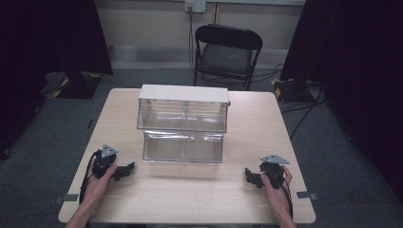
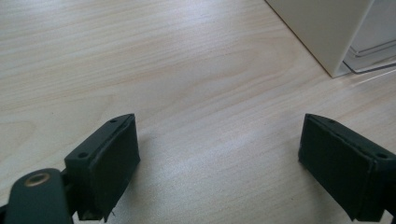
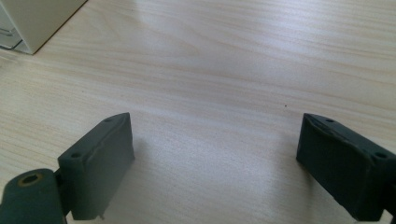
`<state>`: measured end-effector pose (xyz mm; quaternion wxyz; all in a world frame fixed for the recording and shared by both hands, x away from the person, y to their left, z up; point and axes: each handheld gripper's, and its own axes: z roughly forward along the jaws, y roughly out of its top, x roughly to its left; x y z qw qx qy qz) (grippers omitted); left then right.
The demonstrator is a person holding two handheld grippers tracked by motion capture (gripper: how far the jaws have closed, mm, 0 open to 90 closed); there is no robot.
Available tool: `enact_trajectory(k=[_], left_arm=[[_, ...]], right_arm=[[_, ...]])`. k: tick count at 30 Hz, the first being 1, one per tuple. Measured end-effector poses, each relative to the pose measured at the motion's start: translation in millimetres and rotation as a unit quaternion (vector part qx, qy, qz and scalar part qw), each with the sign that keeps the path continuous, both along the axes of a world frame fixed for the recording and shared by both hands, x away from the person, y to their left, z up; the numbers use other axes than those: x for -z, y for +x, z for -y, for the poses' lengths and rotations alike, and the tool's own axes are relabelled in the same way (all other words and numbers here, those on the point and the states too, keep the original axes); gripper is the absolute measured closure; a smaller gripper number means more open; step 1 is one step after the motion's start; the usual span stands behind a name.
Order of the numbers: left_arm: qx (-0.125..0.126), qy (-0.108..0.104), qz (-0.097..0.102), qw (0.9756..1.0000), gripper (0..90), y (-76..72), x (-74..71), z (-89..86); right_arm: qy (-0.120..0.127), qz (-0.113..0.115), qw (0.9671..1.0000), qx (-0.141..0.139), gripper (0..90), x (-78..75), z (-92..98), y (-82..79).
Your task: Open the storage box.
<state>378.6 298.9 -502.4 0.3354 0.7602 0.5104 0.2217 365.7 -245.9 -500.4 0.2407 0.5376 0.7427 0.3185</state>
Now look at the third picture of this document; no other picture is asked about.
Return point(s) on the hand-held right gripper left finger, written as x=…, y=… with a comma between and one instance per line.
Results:
x=96, y=168

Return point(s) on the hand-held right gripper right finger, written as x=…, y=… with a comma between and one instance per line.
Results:
x=345, y=171

